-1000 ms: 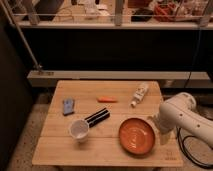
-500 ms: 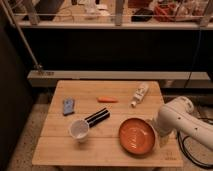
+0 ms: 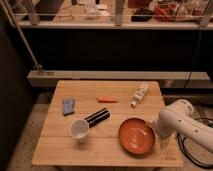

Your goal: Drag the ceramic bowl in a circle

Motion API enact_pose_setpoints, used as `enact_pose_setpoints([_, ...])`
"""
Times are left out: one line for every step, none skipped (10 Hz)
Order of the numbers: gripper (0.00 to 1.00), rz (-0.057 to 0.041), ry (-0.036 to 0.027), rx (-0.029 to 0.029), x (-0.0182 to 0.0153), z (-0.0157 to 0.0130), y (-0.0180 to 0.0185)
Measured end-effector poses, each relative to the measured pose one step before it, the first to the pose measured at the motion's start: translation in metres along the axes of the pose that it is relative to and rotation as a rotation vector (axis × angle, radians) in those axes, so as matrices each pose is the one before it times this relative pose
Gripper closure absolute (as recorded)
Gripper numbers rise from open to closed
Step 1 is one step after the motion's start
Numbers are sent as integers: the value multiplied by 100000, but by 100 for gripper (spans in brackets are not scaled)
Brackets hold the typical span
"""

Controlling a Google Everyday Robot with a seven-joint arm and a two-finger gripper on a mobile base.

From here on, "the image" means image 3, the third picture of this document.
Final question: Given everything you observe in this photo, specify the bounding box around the diagonal metal pole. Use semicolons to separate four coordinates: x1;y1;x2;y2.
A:
2;0;43;74

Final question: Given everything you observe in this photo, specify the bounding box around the orange ceramic bowl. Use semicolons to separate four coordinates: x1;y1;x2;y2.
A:
119;118;155;155

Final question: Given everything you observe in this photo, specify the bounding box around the black striped rectangular block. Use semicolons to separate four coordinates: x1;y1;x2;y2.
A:
85;108;110;127

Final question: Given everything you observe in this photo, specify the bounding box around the blue sponge block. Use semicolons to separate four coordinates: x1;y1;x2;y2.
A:
63;99;75;116

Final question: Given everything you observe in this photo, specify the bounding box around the black box on shelf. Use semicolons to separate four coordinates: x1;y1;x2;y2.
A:
131;8;153;22

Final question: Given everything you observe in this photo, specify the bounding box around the red object on shelf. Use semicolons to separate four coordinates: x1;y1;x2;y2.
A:
154;3;176;22

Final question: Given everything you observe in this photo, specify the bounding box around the orange carrot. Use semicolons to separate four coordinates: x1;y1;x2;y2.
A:
97;97;118;103

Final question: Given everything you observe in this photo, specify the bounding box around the wooden slatted table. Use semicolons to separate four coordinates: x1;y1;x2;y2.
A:
32;80;183;167

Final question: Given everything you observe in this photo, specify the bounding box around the white plastic bottle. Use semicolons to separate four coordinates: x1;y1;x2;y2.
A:
131;82;149;108

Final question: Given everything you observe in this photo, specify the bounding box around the black floor cable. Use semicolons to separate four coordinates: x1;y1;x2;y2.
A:
176;117;213;169

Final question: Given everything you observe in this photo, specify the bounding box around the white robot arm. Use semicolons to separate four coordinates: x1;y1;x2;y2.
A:
152;99;213;153

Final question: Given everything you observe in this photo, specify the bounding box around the grey metal ledge beam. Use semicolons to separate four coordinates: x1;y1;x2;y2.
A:
27;70;213;89

